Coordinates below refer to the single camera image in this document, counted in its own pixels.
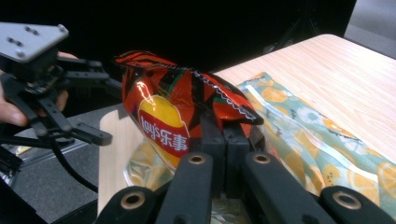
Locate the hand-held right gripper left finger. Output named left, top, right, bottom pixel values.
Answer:
left=197, top=114, right=226, bottom=200

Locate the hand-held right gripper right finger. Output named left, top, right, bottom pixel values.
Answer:
left=223, top=123, right=252, bottom=200

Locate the red potato chips packet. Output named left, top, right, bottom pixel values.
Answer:
left=113, top=50, right=265, bottom=169

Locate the teal citrus print cloth bag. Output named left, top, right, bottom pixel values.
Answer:
left=123, top=71, right=396, bottom=224

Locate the dark tripod stand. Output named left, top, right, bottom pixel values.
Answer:
left=262, top=8, right=319, bottom=54

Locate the black cable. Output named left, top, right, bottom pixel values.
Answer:
left=49, top=135, right=99, bottom=194

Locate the grey metal rail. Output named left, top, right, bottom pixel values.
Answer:
left=0, top=139, right=92, bottom=177

